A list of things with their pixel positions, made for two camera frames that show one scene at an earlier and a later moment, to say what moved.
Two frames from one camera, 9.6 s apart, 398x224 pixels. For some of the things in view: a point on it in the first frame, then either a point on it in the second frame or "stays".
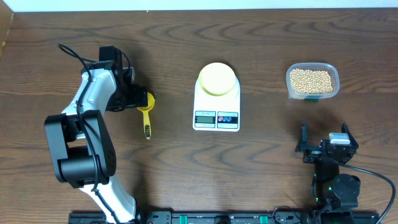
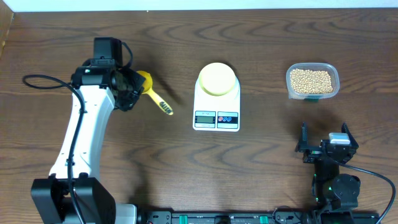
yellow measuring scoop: x=145 y=115 → x=147 y=89
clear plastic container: x=310 y=81 stays
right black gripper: x=303 y=145 stays
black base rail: x=203 y=217 stays
